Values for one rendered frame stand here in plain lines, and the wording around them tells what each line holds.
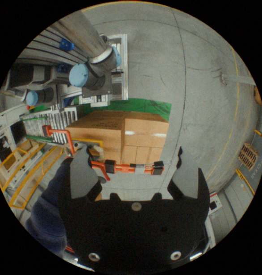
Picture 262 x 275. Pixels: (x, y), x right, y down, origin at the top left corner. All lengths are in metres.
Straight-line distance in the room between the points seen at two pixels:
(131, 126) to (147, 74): 1.00
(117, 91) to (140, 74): 0.54
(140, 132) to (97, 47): 1.06
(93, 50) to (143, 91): 1.38
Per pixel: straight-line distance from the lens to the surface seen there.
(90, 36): 0.34
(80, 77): 0.44
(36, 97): 0.81
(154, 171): 0.66
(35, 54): 0.50
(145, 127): 1.17
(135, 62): 1.75
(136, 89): 1.63
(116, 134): 0.77
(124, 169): 0.65
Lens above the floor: 1.63
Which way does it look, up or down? 62 degrees down
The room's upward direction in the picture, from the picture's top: 175 degrees counter-clockwise
